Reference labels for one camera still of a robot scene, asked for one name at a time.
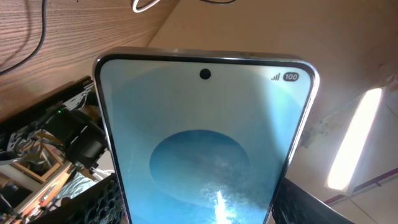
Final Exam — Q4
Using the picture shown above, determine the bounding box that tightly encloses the white power strip cord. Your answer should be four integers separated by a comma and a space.
132, 0, 161, 14

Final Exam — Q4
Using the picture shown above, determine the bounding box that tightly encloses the black usb charging cable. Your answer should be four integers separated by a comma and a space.
0, 0, 237, 77

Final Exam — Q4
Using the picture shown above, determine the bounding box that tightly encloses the turquoise screen smartphone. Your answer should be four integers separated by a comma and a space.
93, 47, 320, 224

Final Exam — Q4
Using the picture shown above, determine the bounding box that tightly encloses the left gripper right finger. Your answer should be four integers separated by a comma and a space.
272, 178, 354, 224

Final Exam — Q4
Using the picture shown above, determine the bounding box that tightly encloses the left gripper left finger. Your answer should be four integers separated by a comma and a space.
32, 174, 124, 224

